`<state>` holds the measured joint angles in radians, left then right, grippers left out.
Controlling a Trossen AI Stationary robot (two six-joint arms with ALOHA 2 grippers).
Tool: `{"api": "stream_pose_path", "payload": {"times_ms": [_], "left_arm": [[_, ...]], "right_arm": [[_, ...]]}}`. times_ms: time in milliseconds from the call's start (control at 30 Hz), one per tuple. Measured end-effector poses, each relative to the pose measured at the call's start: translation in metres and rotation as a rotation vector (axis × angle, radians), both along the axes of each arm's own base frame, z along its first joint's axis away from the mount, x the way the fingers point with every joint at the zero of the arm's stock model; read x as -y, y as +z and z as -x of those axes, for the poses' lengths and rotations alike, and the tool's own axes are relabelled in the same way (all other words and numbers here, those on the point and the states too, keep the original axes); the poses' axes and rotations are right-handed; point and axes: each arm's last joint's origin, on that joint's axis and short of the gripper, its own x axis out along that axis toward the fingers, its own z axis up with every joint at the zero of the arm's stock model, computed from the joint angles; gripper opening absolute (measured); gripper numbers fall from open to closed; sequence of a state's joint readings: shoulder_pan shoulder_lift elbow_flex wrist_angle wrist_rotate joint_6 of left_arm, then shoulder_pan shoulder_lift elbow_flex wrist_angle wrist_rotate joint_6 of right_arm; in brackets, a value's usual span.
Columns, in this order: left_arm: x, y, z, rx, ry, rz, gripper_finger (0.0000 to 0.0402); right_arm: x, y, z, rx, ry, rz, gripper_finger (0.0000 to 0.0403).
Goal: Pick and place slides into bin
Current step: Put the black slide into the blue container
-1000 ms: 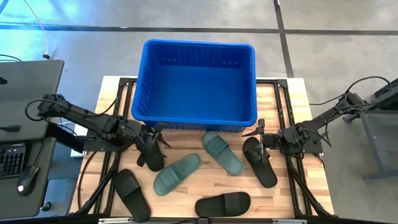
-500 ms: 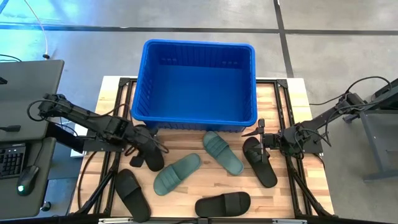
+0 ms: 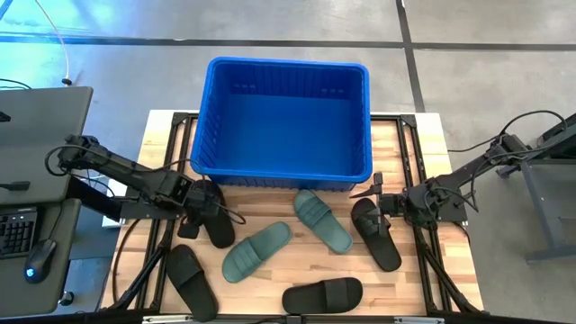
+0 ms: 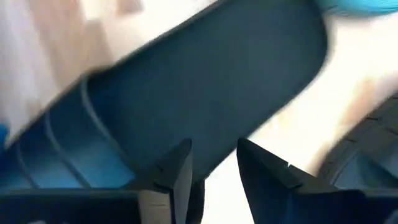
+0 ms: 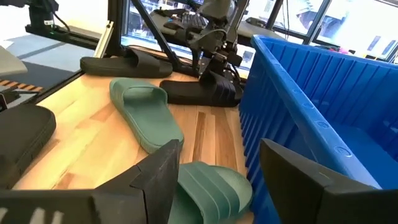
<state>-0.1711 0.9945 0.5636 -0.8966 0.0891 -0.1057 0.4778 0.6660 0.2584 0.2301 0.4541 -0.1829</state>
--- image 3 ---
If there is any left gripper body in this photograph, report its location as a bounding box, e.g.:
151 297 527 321
182 187 221 225

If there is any thin black cable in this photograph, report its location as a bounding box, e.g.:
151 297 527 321
111 218 141 303

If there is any black flat device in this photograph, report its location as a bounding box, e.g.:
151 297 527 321
0 180 32 193

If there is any blue plastic bin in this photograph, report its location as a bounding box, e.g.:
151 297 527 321
189 56 374 193

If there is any black computer keyboard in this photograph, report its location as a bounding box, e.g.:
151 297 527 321
0 205 39 260

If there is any white cable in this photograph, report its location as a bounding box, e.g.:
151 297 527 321
33 0 73 86

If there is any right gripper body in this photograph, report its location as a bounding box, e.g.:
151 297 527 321
380 188 410 217

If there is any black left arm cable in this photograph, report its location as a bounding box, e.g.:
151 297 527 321
43 143 248 225

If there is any grey desk stand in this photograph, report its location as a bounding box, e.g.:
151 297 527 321
494 112 576 265

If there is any green slide sandal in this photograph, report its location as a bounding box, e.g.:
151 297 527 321
221 220 293 284
292 188 355 256

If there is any black slide sandal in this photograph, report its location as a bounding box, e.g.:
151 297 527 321
350 196 403 273
193 178 237 249
282 276 365 315
165 244 221 323

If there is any black aluminium table frame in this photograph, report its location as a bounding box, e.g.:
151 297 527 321
103 111 485 319

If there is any grey desk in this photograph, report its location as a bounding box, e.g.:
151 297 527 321
0 85 95 316

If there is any black computer mouse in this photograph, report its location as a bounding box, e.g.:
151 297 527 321
22 238 59 284

